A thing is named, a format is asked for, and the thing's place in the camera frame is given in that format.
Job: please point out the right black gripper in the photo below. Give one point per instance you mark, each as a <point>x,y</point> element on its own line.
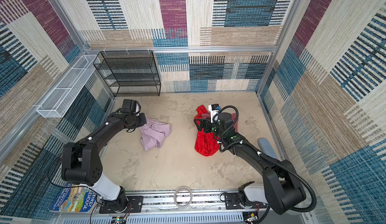
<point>202,121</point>

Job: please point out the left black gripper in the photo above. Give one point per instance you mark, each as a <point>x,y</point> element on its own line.
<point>143,119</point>

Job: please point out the light lilac cloth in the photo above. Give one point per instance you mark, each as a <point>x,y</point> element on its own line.
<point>154,134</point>

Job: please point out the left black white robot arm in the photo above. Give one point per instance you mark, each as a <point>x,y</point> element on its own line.
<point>81,163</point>

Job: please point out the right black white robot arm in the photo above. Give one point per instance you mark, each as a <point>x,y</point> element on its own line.
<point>284,190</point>

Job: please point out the red cloth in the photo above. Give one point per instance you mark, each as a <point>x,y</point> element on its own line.
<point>205,144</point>

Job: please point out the grey blue oval object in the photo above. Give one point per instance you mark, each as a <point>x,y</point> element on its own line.
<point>266,147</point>

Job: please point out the colourful picture book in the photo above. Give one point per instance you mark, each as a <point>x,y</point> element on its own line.
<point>74,200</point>

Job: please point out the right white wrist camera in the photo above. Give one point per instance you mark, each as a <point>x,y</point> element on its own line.
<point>214,109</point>

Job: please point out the black wire shelf rack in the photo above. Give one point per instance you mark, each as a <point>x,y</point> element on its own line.
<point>129,73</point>

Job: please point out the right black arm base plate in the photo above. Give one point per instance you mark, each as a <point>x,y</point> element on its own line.
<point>235,201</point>

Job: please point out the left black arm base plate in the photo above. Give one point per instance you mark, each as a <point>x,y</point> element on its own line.
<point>131,204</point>

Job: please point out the aluminium front rail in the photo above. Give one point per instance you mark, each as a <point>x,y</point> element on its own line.
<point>184,207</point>

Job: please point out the white mesh wall basket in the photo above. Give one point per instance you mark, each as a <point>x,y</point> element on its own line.
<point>60,99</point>

